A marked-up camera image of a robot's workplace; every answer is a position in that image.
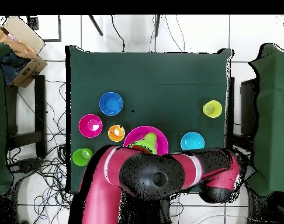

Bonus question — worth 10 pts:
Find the rounded green cup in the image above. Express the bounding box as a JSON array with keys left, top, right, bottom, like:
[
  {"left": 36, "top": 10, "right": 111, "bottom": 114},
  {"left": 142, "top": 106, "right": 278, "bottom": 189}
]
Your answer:
[{"left": 140, "top": 132, "right": 158, "bottom": 153}]

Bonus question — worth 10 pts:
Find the red cup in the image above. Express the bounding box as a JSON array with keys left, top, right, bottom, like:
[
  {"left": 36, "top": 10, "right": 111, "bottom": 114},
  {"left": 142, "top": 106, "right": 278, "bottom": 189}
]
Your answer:
[{"left": 132, "top": 145, "right": 150, "bottom": 153}]

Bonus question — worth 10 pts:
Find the large pink bowl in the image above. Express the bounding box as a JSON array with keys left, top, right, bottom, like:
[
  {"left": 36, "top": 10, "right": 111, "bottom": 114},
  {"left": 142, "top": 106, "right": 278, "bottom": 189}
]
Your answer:
[{"left": 122, "top": 125, "right": 169, "bottom": 156}]

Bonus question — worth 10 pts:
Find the orange cup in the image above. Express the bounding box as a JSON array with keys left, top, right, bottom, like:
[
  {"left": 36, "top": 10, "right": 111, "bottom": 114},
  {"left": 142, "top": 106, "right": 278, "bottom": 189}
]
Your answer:
[{"left": 108, "top": 124, "right": 126, "bottom": 142}]

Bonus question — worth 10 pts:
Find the small cyan bowl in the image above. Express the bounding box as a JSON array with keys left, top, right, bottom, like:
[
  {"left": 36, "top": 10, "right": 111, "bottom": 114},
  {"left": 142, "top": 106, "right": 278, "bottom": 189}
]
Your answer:
[{"left": 180, "top": 131, "right": 205, "bottom": 152}]

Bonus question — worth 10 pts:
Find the small blue bowl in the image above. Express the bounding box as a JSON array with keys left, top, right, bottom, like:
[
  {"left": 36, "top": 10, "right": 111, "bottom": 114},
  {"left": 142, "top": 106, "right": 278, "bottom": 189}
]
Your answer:
[{"left": 99, "top": 91, "right": 124, "bottom": 117}]

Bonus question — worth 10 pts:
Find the dark green tablecloth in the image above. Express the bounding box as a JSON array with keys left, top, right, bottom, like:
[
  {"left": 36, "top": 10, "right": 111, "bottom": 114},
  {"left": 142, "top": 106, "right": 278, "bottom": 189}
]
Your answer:
[{"left": 65, "top": 45, "right": 234, "bottom": 194}]

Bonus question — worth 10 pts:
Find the small magenta bowl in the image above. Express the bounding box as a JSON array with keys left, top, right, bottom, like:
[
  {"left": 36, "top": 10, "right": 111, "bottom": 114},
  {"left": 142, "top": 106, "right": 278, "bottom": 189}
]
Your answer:
[{"left": 78, "top": 113, "right": 103, "bottom": 139}]

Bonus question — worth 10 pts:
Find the tall green cup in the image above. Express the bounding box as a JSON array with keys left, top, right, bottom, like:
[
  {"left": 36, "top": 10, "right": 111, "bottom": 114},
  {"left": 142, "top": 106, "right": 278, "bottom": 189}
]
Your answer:
[{"left": 72, "top": 148, "right": 93, "bottom": 167}]

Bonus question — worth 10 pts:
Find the yellow cup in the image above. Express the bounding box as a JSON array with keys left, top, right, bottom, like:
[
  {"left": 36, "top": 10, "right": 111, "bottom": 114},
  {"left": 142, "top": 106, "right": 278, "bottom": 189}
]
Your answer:
[{"left": 202, "top": 100, "right": 223, "bottom": 119}]

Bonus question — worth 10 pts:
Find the black tripod leg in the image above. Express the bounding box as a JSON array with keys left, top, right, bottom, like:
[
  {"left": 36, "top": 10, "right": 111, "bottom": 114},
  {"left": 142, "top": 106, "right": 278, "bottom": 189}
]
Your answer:
[
  {"left": 88, "top": 15, "right": 104, "bottom": 37},
  {"left": 154, "top": 15, "right": 161, "bottom": 37}
]

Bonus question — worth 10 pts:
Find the black box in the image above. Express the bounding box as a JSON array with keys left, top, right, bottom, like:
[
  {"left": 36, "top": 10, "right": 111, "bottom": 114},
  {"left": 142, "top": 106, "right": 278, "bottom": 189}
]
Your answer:
[{"left": 240, "top": 78, "right": 259, "bottom": 136}]

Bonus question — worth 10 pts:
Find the grey chair base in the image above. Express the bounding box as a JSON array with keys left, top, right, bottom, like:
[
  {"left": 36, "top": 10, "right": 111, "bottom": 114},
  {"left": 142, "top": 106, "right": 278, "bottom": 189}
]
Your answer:
[{"left": 8, "top": 157, "right": 43, "bottom": 174}]

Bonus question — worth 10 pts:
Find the cardboard box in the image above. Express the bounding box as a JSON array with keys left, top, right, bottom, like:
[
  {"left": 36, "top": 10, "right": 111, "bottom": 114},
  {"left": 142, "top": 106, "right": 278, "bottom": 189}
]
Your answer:
[{"left": 0, "top": 15, "right": 49, "bottom": 89}]

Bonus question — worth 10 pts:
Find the black floor cable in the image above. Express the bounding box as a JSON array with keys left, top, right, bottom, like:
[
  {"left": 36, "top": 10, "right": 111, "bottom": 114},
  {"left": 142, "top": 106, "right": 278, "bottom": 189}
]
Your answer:
[{"left": 110, "top": 15, "right": 126, "bottom": 53}]

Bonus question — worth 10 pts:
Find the black stool frame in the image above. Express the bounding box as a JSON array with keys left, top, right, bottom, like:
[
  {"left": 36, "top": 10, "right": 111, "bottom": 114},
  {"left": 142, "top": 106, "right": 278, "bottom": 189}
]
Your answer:
[{"left": 5, "top": 75, "right": 47, "bottom": 159}]

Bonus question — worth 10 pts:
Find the black floor frame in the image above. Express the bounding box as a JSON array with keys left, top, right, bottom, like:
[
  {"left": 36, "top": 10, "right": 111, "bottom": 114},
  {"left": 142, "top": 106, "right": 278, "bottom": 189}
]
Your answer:
[{"left": 27, "top": 15, "right": 63, "bottom": 43}]

